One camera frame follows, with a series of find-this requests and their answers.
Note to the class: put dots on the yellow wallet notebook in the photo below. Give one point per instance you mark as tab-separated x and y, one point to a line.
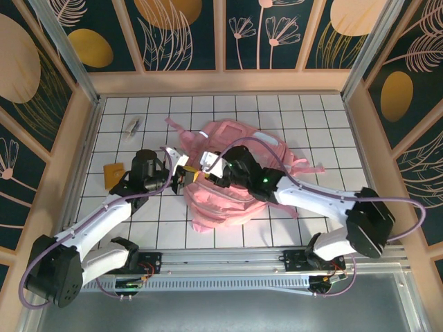
114	174

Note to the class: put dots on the pink backpack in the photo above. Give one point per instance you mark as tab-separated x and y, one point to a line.
221	207

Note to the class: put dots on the small clear stationery packet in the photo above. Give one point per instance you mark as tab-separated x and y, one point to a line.
133	128

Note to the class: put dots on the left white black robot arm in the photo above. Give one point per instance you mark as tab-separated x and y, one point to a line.
100	218

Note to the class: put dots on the grey metal base sheet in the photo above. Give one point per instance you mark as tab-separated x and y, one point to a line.
221	314

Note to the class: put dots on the aluminium table side rail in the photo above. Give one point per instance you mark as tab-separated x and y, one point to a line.
88	124
361	145

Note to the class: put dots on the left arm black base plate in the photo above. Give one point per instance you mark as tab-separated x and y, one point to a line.
154	259

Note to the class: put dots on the aluminium mounting rail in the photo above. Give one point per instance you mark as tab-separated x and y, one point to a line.
221	257

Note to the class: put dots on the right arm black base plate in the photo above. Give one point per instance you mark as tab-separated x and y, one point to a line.
292	259

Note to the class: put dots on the aluminium corner post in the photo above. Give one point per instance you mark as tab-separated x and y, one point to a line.
370	52
69	62

